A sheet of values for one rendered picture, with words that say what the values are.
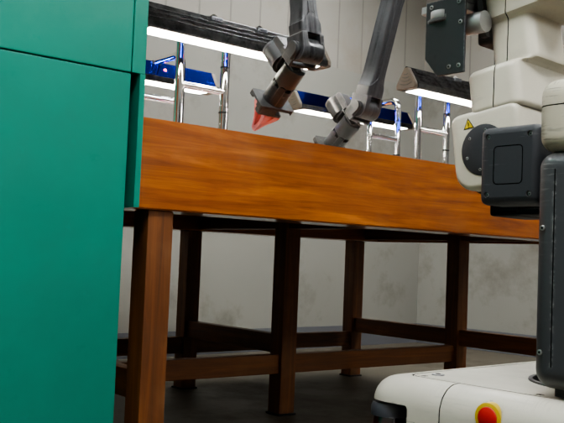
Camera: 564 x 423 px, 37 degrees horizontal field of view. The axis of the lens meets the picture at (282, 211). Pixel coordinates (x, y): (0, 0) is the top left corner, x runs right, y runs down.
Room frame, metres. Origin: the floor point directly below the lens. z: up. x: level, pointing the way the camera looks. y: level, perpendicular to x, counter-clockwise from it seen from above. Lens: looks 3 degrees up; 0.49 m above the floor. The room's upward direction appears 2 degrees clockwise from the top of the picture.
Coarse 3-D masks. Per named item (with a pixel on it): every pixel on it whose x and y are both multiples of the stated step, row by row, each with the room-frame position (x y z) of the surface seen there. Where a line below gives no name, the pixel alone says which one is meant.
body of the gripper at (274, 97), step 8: (272, 80) 2.00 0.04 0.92; (272, 88) 1.99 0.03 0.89; (280, 88) 1.98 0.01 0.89; (256, 96) 2.00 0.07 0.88; (264, 96) 2.01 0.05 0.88; (272, 96) 2.00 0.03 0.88; (280, 96) 1.99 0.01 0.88; (288, 96) 2.00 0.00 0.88; (256, 104) 2.00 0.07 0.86; (264, 104) 2.00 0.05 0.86; (272, 104) 2.01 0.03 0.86; (280, 104) 2.01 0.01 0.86; (288, 104) 2.06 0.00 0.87; (288, 112) 2.04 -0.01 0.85
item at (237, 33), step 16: (160, 16) 2.04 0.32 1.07; (176, 16) 2.08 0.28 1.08; (192, 16) 2.12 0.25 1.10; (208, 16) 2.16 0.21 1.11; (176, 32) 2.07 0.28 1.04; (192, 32) 2.09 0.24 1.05; (208, 32) 2.12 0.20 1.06; (224, 32) 2.16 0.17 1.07; (240, 32) 2.20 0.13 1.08; (256, 32) 2.24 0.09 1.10; (272, 32) 2.29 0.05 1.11; (256, 48) 2.21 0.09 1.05; (320, 64) 2.36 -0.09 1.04
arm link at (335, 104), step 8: (336, 96) 2.37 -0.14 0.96; (344, 96) 2.37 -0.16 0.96; (328, 104) 2.38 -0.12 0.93; (336, 104) 2.36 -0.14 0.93; (344, 104) 2.34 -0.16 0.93; (352, 104) 2.29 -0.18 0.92; (360, 104) 2.27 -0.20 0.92; (336, 112) 2.35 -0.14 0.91; (352, 112) 2.28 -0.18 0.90; (336, 120) 2.38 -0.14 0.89; (352, 120) 2.31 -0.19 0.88; (360, 120) 2.33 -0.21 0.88
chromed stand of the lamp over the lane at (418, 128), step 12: (420, 96) 2.90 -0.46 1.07; (420, 108) 2.90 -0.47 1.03; (444, 108) 3.00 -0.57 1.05; (420, 120) 2.90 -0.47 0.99; (444, 120) 3.00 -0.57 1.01; (420, 132) 2.90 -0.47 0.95; (432, 132) 2.94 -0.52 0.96; (444, 132) 2.98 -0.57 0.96; (444, 144) 2.99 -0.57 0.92; (444, 156) 2.99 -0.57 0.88
